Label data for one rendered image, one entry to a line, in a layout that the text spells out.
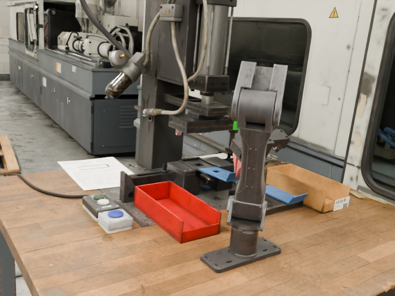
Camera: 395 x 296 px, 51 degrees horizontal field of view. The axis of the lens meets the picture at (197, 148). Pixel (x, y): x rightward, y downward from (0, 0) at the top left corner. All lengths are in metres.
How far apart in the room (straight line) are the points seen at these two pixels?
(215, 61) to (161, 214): 0.48
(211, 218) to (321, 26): 1.01
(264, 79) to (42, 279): 0.59
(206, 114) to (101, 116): 3.22
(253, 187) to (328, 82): 0.94
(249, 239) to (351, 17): 1.04
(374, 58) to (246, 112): 0.86
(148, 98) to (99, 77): 2.85
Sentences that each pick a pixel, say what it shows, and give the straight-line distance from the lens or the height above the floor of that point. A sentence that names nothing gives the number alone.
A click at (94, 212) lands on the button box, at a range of 1.13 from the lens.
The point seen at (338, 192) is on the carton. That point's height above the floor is 0.94.
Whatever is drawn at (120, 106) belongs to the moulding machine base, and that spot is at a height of 0.59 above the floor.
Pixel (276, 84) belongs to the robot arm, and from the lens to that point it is 0.81.
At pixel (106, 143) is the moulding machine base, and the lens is 4.48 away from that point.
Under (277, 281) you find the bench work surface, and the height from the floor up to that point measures 0.90.
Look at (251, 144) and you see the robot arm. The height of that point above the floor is 1.19.
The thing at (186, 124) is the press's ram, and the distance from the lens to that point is 1.22.
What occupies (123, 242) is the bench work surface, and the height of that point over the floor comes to 0.90.
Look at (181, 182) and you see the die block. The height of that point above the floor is 0.95.
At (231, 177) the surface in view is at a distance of 1.18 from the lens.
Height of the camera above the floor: 1.39
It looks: 15 degrees down
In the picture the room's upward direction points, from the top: 5 degrees clockwise
